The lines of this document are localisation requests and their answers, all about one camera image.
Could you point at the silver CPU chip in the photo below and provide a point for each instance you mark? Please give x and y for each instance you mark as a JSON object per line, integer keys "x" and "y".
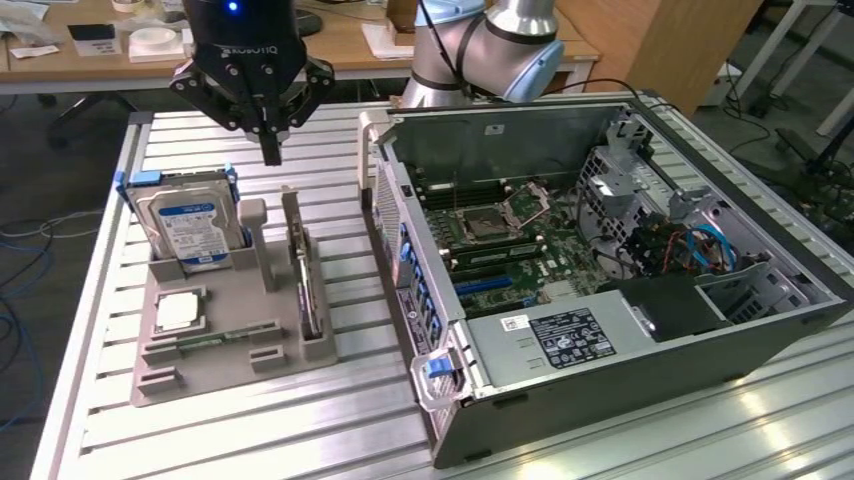
{"x": 179, "y": 312}

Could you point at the dark floor equipment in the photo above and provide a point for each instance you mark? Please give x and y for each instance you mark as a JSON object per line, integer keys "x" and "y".
{"x": 821, "y": 170}

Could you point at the open dark PC case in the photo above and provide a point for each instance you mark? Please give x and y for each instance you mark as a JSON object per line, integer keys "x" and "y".
{"x": 601, "y": 400}

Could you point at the green motherboard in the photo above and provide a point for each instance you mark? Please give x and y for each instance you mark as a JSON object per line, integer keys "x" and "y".
{"x": 534, "y": 260}

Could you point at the perforated metal drive cage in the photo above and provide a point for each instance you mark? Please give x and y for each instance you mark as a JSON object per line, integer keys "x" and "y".
{"x": 621, "y": 210}

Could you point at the wooden desk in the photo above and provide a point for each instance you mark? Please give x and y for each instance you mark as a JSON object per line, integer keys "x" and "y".
{"x": 41, "y": 67}

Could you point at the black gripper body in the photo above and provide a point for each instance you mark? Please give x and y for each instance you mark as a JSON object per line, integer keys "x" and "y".
{"x": 243, "y": 45}

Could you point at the wooden cabinet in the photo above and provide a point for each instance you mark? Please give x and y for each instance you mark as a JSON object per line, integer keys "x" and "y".
{"x": 668, "y": 50}

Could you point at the white dish on box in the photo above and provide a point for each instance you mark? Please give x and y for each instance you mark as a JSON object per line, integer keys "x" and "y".
{"x": 155, "y": 42}

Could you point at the silver chipset heatsink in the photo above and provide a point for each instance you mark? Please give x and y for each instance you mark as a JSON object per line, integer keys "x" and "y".
{"x": 569, "y": 291}

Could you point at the black RAM slot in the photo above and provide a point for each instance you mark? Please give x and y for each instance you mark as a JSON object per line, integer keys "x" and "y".
{"x": 468, "y": 190}
{"x": 468, "y": 203}
{"x": 468, "y": 197}
{"x": 468, "y": 184}

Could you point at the white paper stack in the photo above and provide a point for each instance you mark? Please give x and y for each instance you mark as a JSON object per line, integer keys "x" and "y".
{"x": 388, "y": 42}

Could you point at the clear plastic bag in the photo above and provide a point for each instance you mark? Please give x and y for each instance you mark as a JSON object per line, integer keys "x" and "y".
{"x": 27, "y": 22}

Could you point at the tape roll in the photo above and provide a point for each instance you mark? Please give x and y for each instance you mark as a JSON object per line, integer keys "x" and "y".
{"x": 127, "y": 5}

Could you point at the black chair base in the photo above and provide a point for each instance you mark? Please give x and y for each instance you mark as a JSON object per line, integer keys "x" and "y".
{"x": 74, "y": 115}

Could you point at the metal socket cover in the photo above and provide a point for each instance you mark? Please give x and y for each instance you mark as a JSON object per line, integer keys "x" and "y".
{"x": 530, "y": 187}

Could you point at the blue expansion slot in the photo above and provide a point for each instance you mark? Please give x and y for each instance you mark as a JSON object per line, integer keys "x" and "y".
{"x": 484, "y": 286}

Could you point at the hard disk with blue rails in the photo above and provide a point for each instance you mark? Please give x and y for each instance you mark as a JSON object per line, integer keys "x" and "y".
{"x": 187, "y": 225}

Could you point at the brown cardboard box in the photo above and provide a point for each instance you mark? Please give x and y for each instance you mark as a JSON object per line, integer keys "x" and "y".
{"x": 404, "y": 15}

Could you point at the blue case latch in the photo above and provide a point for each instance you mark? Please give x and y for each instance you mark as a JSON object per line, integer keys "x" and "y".
{"x": 440, "y": 372}

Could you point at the metal disk bay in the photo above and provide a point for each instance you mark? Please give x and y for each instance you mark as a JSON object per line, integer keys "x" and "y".
{"x": 761, "y": 285}

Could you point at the white labelled box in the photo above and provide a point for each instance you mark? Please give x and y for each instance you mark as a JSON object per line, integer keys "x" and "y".
{"x": 186, "y": 45}

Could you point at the grey power supply unit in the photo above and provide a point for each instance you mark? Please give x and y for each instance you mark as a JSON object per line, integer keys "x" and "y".
{"x": 508, "y": 360}

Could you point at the thin locking lever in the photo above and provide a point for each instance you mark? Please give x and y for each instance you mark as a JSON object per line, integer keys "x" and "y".
{"x": 456, "y": 192}

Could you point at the black lamp base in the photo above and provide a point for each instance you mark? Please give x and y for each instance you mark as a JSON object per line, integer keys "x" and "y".
{"x": 310, "y": 25}

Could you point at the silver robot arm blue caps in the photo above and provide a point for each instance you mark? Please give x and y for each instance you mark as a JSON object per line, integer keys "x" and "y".
{"x": 461, "y": 50}

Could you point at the white paper card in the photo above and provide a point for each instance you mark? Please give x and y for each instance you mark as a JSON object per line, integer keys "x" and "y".
{"x": 34, "y": 52}

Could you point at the CPU socket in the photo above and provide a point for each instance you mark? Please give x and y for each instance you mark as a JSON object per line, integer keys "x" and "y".
{"x": 484, "y": 225}

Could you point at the white desk frame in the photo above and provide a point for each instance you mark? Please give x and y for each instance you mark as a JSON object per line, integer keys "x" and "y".
{"x": 795, "y": 30}

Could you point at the grey card retention bracket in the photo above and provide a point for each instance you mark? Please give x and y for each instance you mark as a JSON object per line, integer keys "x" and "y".
{"x": 366, "y": 150}

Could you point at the grey parts rack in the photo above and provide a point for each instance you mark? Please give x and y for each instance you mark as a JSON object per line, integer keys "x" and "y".
{"x": 227, "y": 370}

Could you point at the graphics card with metal bracket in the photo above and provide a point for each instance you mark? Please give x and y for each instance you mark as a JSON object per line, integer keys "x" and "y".
{"x": 309, "y": 280}

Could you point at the white box black top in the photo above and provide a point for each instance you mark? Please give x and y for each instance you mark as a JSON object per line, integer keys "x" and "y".
{"x": 95, "y": 40}

